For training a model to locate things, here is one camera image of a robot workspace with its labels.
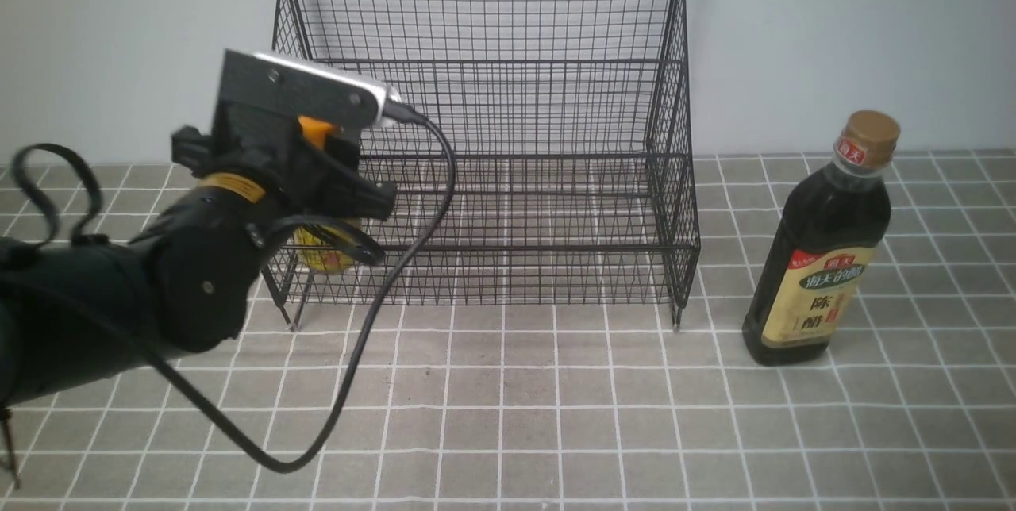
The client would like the black camera cable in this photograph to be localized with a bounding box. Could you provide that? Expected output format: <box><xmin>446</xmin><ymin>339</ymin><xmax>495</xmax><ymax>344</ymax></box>
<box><xmin>0</xmin><ymin>102</ymin><xmax>458</xmax><ymax>474</ymax></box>

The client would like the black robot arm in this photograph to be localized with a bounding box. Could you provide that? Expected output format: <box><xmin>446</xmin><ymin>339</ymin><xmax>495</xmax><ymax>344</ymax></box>
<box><xmin>2</xmin><ymin>105</ymin><xmax>396</xmax><ymax>407</ymax></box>

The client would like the black wire mesh shelf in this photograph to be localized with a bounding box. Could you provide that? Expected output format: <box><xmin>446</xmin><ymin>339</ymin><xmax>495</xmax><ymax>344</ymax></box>
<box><xmin>272</xmin><ymin>0</ymin><xmax>701</xmax><ymax>326</ymax></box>

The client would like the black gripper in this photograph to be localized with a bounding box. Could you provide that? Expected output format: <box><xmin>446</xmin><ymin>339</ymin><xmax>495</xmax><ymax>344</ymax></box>
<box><xmin>171</xmin><ymin>105</ymin><xmax>397</xmax><ymax>221</ymax></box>

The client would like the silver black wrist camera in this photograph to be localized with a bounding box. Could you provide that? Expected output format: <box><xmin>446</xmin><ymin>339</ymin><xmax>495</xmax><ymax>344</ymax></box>
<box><xmin>217</xmin><ymin>49</ymin><xmax>402</xmax><ymax>130</ymax></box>

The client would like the grey checkered tablecloth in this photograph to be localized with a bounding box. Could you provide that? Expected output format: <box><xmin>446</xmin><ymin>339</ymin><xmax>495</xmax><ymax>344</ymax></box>
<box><xmin>2</xmin><ymin>150</ymin><xmax>1014</xmax><ymax>510</ymax></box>

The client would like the small orange-capped sauce bottle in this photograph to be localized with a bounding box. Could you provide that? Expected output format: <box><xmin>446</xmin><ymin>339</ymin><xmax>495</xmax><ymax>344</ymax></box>
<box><xmin>291</xmin><ymin>116</ymin><xmax>360</xmax><ymax>274</ymax></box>

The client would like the tall dark vinegar bottle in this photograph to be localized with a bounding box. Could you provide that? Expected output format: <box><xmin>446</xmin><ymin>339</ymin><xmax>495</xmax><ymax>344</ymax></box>
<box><xmin>741</xmin><ymin>110</ymin><xmax>901</xmax><ymax>367</ymax></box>

